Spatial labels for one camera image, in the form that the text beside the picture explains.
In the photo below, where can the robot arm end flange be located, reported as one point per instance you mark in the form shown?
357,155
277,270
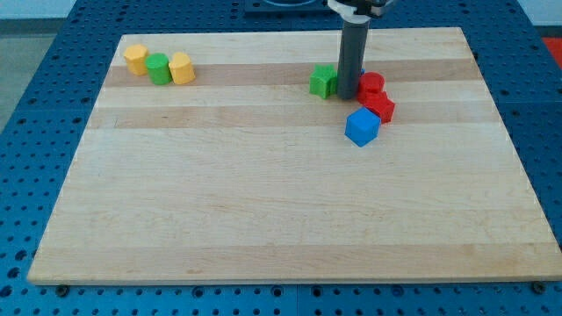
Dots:
360,11

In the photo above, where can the green star block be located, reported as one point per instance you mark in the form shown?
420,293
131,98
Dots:
323,81

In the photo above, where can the red star block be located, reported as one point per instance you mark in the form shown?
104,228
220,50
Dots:
378,103

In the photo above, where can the wooden board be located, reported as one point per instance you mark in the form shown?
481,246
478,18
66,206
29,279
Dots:
243,177

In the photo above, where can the blue cube block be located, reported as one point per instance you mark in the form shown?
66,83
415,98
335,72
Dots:
362,126

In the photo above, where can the red cylinder block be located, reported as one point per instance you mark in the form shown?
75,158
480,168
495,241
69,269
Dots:
371,82

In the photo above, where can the yellow heart block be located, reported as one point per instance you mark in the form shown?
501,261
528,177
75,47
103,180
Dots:
181,68

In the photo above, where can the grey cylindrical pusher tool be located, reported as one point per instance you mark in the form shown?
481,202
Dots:
351,57

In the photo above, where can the green cylinder block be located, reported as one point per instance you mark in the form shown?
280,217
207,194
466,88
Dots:
157,65

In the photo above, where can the yellow hexagon block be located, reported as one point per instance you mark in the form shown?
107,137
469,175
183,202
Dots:
135,57

